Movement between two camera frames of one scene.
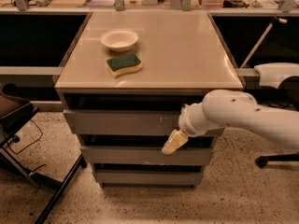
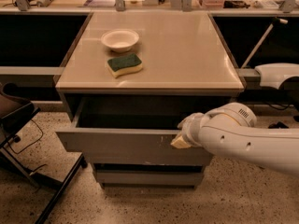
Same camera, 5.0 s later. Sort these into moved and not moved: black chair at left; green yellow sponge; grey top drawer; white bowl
Moved: grey top drawer
Not moved: black chair at left; green yellow sponge; white bowl
